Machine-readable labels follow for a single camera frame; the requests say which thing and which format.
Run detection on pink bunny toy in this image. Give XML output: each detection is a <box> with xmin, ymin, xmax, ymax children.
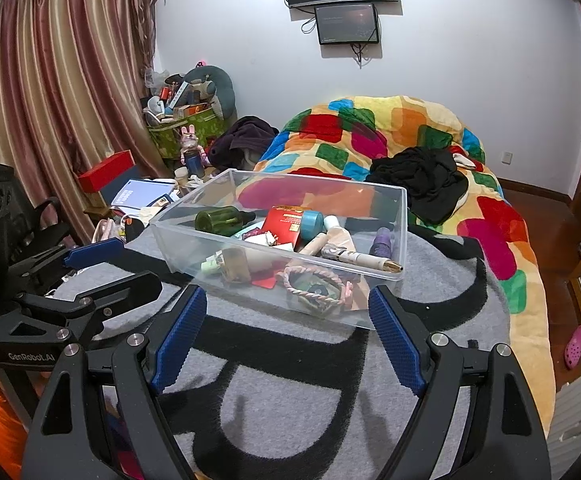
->
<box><xmin>178</xmin><ymin>124</ymin><xmax>210</xmax><ymax>173</ymax></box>

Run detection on green glass bottle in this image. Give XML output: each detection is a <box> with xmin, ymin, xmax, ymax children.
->
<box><xmin>194</xmin><ymin>206</ymin><xmax>257</xmax><ymax>237</ymax></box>

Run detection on striped pink curtain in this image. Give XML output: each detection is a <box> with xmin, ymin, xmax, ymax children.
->
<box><xmin>0</xmin><ymin>0</ymin><xmax>171</xmax><ymax>246</ymax></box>

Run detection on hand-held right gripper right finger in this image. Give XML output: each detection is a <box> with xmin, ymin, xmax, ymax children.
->
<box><xmin>368</xmin><ymin>285</ymin><xmax>554</xmax><ymax>480</ymax></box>

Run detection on dark purple clothes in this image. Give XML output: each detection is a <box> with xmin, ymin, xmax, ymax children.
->
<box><xmin>208</xmin><ymin>116</ymin><xmax>280</xmax><ymax>170</ymax></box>

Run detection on peach lotion bottle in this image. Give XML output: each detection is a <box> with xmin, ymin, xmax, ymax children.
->
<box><xmin>323</xmin><ymin>215</ymin><xmax>359</xmax><ymax>256</ymax></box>

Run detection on small black monitor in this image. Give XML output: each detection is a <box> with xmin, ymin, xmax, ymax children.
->
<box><xmin>314</xmin><ymin>3</ymin><xmax>380</xmax><ymax>46</ymax></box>

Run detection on small beige box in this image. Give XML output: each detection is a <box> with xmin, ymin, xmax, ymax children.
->
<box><xmin>222</xmin><ymin>249</ymin><xmax>251</xmax><ymax>282</ymax></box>

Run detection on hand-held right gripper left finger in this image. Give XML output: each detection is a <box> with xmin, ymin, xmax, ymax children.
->
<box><xmin>20</xmin><ymin>285</ymin><xmax>208</xmax><ymax>480</ymax></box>

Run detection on black monitor cable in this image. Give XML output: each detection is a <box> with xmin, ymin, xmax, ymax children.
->
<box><xmin>351</xmin><ymin>40</ymin><xmax>374</xmax><ymax>68</ymax></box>

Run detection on pink bag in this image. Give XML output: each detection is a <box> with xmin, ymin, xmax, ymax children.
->
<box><xmin>90</xmin><ymin>217</ymin><xmax>124</xmax><ymax>246</ymax></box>

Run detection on white slim tube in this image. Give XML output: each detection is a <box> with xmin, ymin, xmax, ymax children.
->
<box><xmin>321</xmin><ymin>245</ymin><xmax>404</xmax><ymax>272</ymax></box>

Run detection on white ribbed panel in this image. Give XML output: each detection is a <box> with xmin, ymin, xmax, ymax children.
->
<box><xmin>545</xmin><ymin>360</ymin><xmax>581</xmax><ymax>466</ymax></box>

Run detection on orange cloth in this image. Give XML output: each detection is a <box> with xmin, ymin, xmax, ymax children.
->
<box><xmin>0</xmin><ymin>360</ymin><xmax>36</xmax><ymax>480</ymax></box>

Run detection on colourful patchwork blanket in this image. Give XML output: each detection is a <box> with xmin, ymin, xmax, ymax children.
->
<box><xmin>235</xmin><ymin>95</ymin><xmax>556</xmax><ymax>436</ymax></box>

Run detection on long red box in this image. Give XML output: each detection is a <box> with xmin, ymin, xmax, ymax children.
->
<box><xmin>78</xmin><ymin>150</ymin><xmax>136</xmax><ymax>193</ymax></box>

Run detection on grey neck pillow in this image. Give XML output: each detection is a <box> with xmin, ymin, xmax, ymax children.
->
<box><xmin>183</xmin><ymin>65</ymin><xmax>236</xmax><ymax>118</ymax></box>

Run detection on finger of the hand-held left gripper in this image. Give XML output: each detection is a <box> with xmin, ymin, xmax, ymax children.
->
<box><xmin>13</xmin><ymin>270</ymin><xmax>164</xmax><ymax>343</ymax></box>
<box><xmin>8</xmin><ymin>237</ymin><xmax>124</xmax><ymax>296</ymax></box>

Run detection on blue notebook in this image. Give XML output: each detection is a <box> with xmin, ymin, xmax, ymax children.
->
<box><xmin>110</xmin><ymin>179</ymin><xmax>176</xmax><ymax>208</ymax></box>

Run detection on purple bottle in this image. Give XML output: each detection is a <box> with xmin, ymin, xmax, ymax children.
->
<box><xmin>369</xmin><ymin>227</ymin><xmax>394</xmax><ymax>257</ymax></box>

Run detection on green storage box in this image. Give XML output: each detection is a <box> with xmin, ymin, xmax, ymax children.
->
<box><xmin>145</xmin><ymin>110</ymin><xmax>231</xmax><ymax>161</ymax></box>

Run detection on black clothes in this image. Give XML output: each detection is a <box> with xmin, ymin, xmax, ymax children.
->
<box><xmin>365</xmin><ymin>147</ymin><xmax>470</xmax><ymax>226</ymax></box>

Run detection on clear plastic storage box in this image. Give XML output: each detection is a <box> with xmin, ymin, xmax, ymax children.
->
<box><xmin>149</xmin><ymin>168</ymin><xmax>409</xmax><ymax>331</ymax></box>

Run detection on pink braided ring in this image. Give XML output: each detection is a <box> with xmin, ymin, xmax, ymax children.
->
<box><xmin>276</xmin><ymin>266</ymin><xmax>354</xmax><ymax>311</ymax></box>

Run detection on red patterned box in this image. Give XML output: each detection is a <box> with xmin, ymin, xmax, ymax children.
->
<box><xmin>262</xmin><ymin>205</ymin><xmax>311</xmax><ymax>251</ymax></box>

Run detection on grey black patterned blanket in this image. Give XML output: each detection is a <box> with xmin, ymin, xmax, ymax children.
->
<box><xmin>53</xmin><ymin>220</ymin><xmax>514</xmax><ymax>480</ymax></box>

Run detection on blue tape roll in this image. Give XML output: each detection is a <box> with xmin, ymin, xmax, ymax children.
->
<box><xmin>299</xmin><ymin>210</ymin><xmax>325</xmax><ymax>241</ymax></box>

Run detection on pink clog shoe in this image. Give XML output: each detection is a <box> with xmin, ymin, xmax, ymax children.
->
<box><xmin>564</xmin><ymin>325</ymin><xmax>581</xmax><ymax>370</ymax></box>

